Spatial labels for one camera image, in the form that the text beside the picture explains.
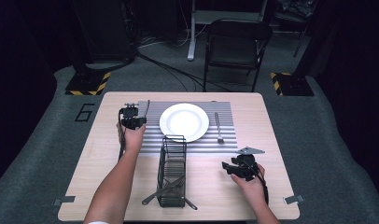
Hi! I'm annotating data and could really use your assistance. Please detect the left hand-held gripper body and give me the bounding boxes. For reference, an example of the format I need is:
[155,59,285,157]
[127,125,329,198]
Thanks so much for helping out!
[119,102,142,130]

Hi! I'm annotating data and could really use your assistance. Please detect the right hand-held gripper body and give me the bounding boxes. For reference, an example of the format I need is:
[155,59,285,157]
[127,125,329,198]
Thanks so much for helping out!
[230,147,266,182]

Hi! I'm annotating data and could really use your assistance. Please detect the silver fork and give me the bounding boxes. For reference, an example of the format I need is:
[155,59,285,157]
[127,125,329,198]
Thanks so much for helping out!
[214,112,225,146]

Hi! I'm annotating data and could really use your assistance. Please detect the black wire cutlery basket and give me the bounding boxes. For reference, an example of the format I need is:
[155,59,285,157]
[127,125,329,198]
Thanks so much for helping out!
[157,134,188,209]

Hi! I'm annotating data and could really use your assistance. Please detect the person's left hand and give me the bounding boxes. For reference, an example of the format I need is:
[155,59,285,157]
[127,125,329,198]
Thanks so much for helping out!
[116,122,147,154]

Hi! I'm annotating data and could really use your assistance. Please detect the person's right hand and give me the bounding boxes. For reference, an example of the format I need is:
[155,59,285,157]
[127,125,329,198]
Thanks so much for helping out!
[230,163,267,203]

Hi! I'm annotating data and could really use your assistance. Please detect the brown and white striped placemat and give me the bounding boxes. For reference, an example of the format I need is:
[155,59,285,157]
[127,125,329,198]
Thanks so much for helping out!
[137,101,238,154]

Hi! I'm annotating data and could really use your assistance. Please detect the white round plate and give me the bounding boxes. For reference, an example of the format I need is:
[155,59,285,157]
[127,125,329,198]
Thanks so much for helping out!
[159,103,210,144]

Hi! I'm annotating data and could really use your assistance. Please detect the dark metal utensil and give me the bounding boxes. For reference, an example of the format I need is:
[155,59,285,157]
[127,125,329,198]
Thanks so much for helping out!
[165,177,199,211]

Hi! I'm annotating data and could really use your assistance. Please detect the black hazard-striped stand base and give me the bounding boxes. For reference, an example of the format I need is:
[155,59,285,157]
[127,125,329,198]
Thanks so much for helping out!
[64,70,112,96]
[270,72,316,97]

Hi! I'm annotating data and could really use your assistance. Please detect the large dark table knife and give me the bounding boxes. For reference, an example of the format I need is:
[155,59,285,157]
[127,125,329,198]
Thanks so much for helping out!
[141,175,186,206]

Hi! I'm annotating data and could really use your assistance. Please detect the black cabinet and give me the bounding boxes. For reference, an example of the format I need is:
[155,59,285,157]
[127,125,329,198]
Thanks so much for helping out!
[70,0,139,63]

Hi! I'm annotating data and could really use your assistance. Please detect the black folding chair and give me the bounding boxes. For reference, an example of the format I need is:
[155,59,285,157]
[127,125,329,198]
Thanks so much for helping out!
[203,19,274,93]

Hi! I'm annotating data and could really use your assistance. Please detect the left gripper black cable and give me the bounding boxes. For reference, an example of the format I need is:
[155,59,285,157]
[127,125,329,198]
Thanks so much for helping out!
[118,107,127,161]

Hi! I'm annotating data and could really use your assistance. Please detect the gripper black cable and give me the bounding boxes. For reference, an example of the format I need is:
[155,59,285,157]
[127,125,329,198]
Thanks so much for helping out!
[246,157,270,205]
[118,107,127,161]

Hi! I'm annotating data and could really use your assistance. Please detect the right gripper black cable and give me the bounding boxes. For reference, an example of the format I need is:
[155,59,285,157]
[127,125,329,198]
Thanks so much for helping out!
[246,157,270,205]

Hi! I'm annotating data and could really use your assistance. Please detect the black floor cables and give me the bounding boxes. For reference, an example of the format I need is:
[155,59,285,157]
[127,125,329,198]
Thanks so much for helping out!
[84,36,232,93]

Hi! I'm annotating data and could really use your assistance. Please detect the grey table edge bracket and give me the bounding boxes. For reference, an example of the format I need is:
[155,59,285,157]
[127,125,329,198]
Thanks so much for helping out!
[284,194,305,205]
[52,195,77,207]

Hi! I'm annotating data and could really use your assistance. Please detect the white desk frame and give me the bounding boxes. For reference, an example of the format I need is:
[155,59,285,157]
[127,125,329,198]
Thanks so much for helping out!
[186,0,270,62]

